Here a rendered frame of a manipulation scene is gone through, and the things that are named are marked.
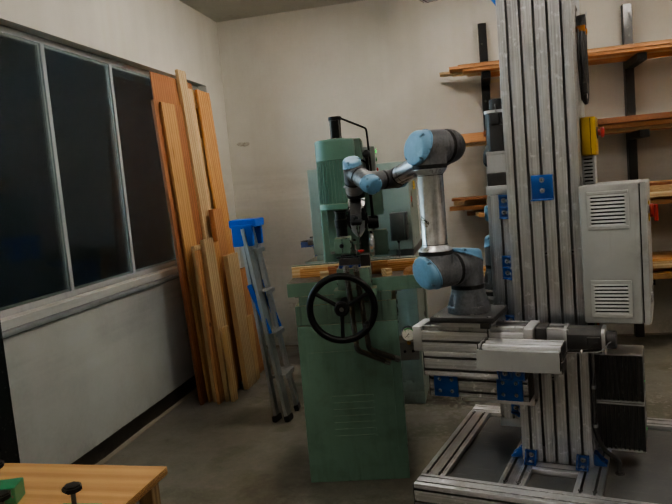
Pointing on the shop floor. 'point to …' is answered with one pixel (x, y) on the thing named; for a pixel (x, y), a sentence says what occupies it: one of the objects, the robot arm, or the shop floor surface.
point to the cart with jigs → (79, 484)
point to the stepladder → (246, 236)
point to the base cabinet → (353, 405)
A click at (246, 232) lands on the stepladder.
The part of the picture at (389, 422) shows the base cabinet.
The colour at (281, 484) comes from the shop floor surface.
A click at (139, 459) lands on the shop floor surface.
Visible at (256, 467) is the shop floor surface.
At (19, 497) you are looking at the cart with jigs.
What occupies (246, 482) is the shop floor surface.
